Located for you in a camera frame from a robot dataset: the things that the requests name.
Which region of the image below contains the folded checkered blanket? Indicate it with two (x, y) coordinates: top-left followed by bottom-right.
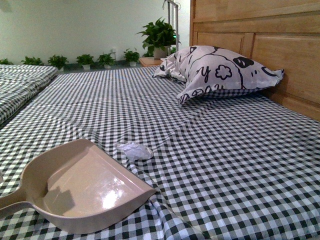
(0, 64), (58, 124)

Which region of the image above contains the wooden headboard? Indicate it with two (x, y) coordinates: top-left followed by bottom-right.
(189, 0), (320, 120)

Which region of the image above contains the cartoon print pillow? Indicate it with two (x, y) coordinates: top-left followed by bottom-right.
(153, 45), (284, 105)

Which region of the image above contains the large potted green plant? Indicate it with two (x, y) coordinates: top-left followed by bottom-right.
(137, 18), (179, 60)

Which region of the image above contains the small potted plant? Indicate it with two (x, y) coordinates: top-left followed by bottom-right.
(0, 58), (13, 65)
(20, 56), (45, 66)
(97, 53), (115, 69)
(123, 48), (140, 67)
(76, 54), (94, 70)
(48, 55), (69, 72)

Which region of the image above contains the beige plastic dustpan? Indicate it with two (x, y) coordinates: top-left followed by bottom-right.
(0, 139), (156, 234)

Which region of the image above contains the black white checkered bedsheet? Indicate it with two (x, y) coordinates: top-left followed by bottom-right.
(0, 67), (320, 240)

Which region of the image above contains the metal stand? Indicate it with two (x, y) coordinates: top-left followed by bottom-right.
(162, 0), (180, 51)

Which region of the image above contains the far wooden nightstand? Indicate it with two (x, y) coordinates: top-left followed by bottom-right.
(139, 57), (163, 67)

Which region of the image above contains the crumpled white paper trash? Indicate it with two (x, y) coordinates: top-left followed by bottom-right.
(115, 142), (154, 161)

